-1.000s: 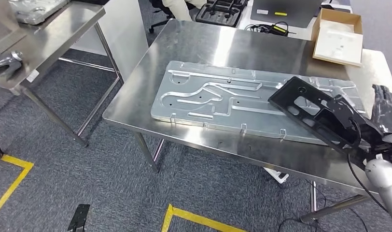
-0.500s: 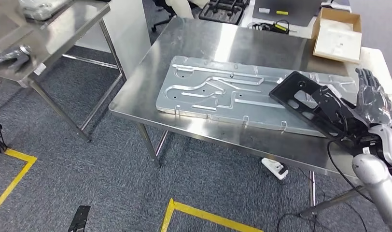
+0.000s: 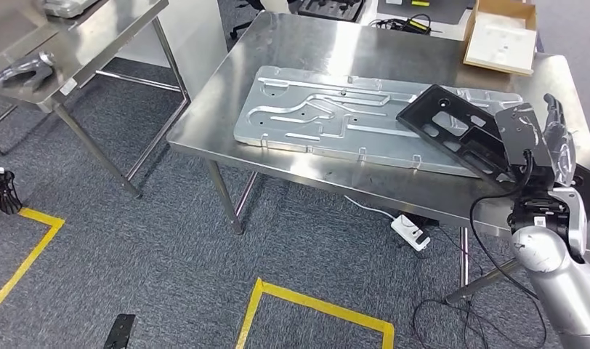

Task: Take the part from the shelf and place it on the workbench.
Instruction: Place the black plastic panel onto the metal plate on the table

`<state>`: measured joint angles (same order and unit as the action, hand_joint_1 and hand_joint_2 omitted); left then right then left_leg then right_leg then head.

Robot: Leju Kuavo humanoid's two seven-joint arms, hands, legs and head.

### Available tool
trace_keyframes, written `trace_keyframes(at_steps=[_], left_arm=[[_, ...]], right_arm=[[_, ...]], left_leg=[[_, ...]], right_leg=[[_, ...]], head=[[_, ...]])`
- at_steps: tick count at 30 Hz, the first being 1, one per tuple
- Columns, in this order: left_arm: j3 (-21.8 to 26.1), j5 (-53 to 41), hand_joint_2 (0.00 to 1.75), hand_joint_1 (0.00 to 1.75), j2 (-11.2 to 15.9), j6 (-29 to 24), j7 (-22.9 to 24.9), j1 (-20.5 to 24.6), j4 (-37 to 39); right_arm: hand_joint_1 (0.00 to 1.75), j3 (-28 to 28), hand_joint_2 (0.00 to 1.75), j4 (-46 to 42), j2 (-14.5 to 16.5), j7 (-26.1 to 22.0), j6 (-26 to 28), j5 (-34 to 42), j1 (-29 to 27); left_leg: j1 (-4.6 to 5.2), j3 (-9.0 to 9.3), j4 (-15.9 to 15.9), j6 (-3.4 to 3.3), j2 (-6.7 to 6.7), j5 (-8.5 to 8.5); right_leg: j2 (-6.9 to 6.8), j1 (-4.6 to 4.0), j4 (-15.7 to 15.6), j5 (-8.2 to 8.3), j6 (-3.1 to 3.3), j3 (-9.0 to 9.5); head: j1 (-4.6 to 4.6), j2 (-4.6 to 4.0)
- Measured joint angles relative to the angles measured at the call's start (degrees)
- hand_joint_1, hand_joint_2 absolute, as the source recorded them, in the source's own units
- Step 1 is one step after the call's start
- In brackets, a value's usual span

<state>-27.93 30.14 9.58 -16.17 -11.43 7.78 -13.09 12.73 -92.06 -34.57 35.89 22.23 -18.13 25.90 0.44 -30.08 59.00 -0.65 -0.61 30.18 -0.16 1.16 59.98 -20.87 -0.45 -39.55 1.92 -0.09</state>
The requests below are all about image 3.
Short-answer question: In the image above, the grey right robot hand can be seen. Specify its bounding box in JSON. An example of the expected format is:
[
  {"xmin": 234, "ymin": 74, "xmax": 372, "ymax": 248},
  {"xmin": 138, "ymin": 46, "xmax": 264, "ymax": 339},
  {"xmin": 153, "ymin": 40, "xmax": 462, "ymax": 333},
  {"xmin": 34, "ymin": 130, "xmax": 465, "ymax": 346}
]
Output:
[{"xmin": 543, "ymin": 94, "xmax": 578, "ymax": 190}]

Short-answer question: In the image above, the long black plastic part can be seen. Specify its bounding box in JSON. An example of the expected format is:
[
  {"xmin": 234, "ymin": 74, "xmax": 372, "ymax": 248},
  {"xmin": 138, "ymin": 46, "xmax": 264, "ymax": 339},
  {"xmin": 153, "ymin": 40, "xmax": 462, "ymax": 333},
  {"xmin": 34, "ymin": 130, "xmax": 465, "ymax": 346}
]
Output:
[{"xmin": 396, "ymin": 84, "xmax": 590, "ymax": 220}]

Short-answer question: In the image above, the stainless steel workbench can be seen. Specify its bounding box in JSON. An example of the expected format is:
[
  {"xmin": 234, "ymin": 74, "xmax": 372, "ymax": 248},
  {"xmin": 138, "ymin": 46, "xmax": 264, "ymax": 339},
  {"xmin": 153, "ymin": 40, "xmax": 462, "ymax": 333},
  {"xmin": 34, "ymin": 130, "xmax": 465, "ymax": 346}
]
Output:
[
  {"xmin": 0, "ymin": 0, "xmax": 190, "ymax": 198},
  {"xmin": 167, "ymin": 10, "xmax": 590, "ymax": 305}
]

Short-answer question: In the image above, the white foam insert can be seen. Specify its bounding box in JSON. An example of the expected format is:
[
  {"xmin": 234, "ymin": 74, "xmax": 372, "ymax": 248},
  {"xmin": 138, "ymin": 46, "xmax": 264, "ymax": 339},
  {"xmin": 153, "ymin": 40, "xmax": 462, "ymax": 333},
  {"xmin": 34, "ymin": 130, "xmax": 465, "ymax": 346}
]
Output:
[{"xmin": 466, "ymin": 12, "xmax": 538, "ymax": 72}]

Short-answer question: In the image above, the open cardboard box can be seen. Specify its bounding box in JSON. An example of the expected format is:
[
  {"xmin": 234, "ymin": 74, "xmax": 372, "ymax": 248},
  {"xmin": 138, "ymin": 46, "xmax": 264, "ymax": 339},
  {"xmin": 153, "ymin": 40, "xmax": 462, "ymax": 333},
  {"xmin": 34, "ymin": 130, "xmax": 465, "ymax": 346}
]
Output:
[{"xmin": 463, "ymin": 0, "xmax": 538, "ymax": 76}]

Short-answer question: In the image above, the white power strip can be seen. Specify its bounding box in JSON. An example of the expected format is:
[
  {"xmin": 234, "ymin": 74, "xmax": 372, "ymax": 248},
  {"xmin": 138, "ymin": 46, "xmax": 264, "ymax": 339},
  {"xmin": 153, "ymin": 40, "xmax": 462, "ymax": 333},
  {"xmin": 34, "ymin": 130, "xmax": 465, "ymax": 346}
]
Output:
[{"xmin": 390, "ymin": 214, "xmax": 432, "ymax": 252}]

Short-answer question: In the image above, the black charger with yellow label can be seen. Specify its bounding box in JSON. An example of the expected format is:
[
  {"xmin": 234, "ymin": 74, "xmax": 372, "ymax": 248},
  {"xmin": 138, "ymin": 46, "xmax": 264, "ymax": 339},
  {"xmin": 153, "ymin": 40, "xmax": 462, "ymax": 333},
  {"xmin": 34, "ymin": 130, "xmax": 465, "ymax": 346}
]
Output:
[{"xmin": 371, "ymin": 13, "xmax": 433, "ymax": 36}]

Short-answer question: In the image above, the embossed grey metal plate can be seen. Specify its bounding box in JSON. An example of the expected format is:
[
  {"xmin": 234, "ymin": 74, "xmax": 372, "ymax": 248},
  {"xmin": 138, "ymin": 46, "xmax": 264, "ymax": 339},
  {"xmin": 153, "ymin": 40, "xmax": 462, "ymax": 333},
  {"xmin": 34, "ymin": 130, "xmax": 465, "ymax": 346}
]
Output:
[{"xmin": 233, "ymin": 65, "xmax": 525, "ymax": 178}]

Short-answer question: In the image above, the black foam tray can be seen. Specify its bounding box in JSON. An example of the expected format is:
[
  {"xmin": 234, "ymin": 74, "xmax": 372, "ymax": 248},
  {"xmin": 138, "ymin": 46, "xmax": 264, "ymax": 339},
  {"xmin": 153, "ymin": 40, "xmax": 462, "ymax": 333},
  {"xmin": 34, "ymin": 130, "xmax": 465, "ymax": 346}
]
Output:
[{"xmin": 297, "ymin": 0, "xmax": 365, "ymax": 23}]

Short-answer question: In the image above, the yellow floor tape square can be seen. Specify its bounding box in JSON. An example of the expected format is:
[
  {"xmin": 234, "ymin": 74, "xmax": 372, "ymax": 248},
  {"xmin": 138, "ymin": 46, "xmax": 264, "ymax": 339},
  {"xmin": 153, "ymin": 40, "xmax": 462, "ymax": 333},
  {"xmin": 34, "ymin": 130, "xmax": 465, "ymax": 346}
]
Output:
[{"xmin": 235, "ymin": 278, "xmax": 395, "ymax": 349}]

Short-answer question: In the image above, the black office chair base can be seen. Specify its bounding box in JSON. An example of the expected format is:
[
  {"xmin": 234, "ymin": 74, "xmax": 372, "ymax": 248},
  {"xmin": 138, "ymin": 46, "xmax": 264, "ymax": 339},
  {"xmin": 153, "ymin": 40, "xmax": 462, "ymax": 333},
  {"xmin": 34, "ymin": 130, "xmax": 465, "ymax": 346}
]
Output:
[{"xmin": 229, "ymin": 0, "xmax": 267, "ymax": 39}]

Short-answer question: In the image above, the white cabinet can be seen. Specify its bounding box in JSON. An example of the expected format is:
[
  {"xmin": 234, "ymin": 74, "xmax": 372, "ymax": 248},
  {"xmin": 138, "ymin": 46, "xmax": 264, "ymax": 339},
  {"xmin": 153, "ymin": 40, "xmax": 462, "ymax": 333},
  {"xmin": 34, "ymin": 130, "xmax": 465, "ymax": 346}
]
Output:
[{"xmin": 114, "ymin": 0, "xmax": 229, "ymax": 97}]

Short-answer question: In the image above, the small grey metal plate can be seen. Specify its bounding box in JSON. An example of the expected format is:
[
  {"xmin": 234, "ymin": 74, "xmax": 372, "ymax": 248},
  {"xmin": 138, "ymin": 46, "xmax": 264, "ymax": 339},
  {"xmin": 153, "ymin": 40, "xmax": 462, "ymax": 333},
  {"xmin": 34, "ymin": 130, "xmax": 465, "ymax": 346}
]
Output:
[{"xmin": 42, "ymin": 0, "xmax": 101, "ymax": 19}]

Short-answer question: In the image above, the spare grey robot hand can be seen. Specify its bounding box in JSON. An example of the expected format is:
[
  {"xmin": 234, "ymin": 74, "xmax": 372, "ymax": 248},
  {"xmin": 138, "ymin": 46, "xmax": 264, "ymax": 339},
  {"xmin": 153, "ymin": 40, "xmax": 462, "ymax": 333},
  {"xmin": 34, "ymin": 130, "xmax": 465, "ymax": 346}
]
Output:
[{"xmin": 0, "ymin": 52, "xmax": 55, "ymax": 90}]

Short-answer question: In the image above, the black right wrist camera bracket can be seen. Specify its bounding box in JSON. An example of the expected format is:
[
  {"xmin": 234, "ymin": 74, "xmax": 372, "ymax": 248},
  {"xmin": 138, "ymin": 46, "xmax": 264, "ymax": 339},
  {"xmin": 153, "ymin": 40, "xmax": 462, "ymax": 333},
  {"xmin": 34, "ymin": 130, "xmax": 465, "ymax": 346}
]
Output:
[{"xmin": 494, "ymin": 102, "xmax": 554, "ymax": 169}]

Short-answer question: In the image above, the thin black camera cable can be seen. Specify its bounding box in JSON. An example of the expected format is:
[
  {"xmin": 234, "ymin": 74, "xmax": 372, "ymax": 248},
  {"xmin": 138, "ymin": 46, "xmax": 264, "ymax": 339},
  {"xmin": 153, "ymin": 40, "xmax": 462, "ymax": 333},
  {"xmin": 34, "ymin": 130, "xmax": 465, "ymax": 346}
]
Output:
[{"xmin": 469, "ymin": 149, "xmax": 539, "ymax": 300}]

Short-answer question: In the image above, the thin black floor cable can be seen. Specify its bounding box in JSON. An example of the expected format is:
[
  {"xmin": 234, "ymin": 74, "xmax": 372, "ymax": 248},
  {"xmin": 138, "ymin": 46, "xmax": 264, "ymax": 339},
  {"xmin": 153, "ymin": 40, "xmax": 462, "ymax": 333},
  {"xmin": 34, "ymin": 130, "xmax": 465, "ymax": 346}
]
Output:
[{"xmin": 413, "ymin": 289, "xmax": 549, "ymax": 349}]

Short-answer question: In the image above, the white power cord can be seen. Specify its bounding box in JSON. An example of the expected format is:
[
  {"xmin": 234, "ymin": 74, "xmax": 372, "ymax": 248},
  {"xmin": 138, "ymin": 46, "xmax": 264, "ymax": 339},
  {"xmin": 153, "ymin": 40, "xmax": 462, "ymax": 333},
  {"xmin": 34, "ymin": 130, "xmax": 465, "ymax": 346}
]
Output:
[{"xmin": 344, "ymin": 195, "xmax": 397, "ymax": 222}]

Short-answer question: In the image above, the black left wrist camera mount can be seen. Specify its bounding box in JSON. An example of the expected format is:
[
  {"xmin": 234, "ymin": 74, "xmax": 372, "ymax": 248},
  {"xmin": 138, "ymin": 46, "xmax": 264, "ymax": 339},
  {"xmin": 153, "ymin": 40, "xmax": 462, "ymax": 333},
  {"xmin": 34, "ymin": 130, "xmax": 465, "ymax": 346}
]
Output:
[{"xmin": 103, "ymin": 313, "xmax": 136, "ymax": 349}]

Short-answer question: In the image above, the black lattice frame object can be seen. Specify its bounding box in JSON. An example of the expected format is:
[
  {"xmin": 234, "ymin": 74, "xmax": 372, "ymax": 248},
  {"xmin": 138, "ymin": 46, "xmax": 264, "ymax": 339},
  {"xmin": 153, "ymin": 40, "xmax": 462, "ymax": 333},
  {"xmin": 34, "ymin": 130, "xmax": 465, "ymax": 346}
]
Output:
[{"xmin": 0, "ymin": 167, "xmax": 24, "ymax": 215}]

